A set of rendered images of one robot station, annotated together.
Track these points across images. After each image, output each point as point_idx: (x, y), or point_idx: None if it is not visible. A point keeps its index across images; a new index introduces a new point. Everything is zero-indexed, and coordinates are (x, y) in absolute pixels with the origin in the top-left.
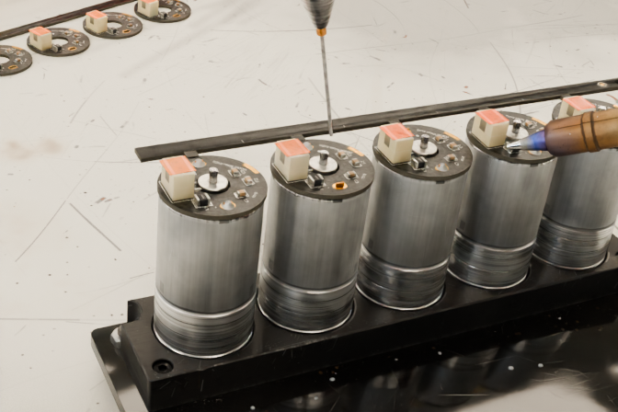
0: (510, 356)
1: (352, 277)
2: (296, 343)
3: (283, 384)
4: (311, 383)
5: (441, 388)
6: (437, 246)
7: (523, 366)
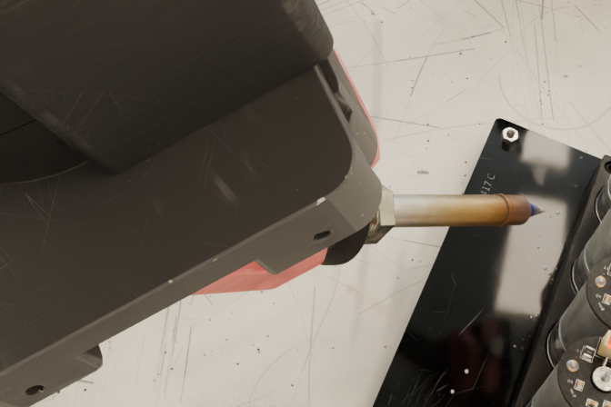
0: (475, 383)
1: (588, 268)
2: (575, 240)
3: (562, 242)
4: (552, 255)
5: (487, 315)
6: (566, 312)
7: (461, 381)
